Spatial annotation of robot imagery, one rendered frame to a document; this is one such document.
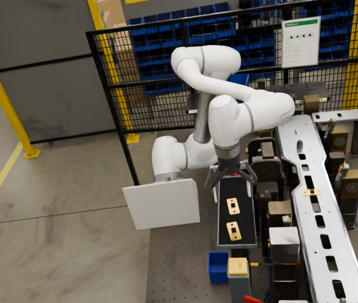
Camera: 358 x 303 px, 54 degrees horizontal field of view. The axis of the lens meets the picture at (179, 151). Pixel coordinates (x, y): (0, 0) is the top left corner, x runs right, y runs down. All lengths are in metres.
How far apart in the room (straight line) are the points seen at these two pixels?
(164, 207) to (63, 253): 1.40
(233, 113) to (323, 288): 0.69
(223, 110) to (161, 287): 1.00
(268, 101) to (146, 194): 0.92
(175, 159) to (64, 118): 2.32
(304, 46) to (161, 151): 1.13
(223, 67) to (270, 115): 0.54
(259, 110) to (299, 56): 1.33
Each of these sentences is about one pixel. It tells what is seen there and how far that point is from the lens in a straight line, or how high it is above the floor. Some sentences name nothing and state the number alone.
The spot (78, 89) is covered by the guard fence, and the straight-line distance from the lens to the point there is 3.87.
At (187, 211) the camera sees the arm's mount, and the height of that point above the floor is 0.79.
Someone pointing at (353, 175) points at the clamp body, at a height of 1.04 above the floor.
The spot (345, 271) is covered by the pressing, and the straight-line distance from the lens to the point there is 1.47.
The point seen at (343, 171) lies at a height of 1.08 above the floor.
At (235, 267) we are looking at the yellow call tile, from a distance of 1.25.
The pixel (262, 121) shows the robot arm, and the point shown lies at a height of 1.56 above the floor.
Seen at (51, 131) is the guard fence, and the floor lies 0.27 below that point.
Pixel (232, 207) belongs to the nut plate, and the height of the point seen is 1.16.
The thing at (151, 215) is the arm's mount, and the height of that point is 0.80.
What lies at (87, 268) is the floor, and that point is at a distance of 2.94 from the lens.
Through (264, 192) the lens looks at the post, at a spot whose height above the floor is 1.10.
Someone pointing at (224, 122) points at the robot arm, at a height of 1.59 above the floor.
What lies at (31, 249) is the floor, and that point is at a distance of 3.31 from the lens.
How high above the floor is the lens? 2.18
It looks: 36 degrees down
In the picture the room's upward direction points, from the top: 12 degrees counter-clockwise
